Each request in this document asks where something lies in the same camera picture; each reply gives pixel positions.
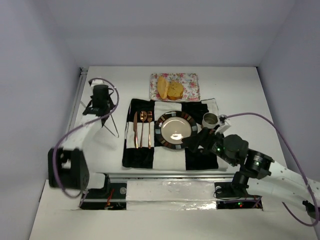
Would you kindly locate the brown crusted bread slice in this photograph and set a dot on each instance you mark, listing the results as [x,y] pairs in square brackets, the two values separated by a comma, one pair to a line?
[175,91]

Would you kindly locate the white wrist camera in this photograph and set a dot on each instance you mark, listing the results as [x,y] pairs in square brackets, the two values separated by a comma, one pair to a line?
[224,124]
[96,82]

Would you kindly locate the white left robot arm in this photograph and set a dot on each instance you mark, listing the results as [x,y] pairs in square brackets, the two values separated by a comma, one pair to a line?
[67,166]

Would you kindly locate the copper fork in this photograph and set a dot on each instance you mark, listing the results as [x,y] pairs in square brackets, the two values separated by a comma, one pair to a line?
[149,119]

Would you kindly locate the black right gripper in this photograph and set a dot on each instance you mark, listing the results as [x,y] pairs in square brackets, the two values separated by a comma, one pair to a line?
[202,139]

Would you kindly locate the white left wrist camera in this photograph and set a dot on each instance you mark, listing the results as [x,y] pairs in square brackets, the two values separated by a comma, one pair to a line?
[96,82]

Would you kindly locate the aluminium rail frame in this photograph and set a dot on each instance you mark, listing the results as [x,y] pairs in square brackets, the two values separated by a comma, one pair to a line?
[237,90]

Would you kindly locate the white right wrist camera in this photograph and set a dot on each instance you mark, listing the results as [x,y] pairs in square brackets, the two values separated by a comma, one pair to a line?
[224,124]

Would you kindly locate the round plate with patterned rim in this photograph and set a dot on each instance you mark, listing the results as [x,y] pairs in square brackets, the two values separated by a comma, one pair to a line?
[173,126]

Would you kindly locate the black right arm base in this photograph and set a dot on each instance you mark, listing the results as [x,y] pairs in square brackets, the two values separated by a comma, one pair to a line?
[233,190]

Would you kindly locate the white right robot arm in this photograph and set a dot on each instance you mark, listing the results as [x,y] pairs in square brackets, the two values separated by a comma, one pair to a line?
[258,174]

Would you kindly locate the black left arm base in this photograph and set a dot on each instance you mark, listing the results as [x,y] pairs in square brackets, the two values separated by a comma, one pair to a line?
[112,196]

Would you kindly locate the black white checkered cloth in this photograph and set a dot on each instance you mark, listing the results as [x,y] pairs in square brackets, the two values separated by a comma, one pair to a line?
[161,158]

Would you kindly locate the copper knife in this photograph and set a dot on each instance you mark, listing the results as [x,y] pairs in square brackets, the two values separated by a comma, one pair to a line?
[135,129]

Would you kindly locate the light yellow bread slice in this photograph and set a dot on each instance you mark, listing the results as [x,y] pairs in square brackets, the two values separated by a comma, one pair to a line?
[162,87]

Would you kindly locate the floral rectangular tray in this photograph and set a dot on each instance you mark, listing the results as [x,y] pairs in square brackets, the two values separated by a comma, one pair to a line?
[189,81]

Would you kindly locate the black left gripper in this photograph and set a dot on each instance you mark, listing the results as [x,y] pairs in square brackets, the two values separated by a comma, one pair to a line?
[96,110]

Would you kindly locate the white mug with metal interior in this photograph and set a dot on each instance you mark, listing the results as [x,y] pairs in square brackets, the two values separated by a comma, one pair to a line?
[210,121]

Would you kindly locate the copper spoon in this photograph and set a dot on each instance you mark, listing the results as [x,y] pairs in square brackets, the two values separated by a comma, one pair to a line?
[143,117]

